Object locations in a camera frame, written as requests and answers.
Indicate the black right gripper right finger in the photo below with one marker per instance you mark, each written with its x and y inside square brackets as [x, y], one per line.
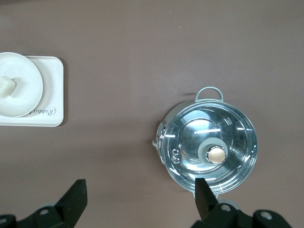
[204, 199]

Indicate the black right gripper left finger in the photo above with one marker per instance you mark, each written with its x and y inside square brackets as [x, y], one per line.
[71, 202]

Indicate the white round plate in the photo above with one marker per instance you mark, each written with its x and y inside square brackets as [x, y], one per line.
[28, 78]

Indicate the white steamed bun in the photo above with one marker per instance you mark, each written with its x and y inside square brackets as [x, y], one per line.
[6, 86]

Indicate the glass pot lid with knob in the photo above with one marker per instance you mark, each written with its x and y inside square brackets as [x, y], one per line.
[190, 133]

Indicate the cream rectangular rabbit print tray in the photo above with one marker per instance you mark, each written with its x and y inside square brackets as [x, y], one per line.
[53, 78]

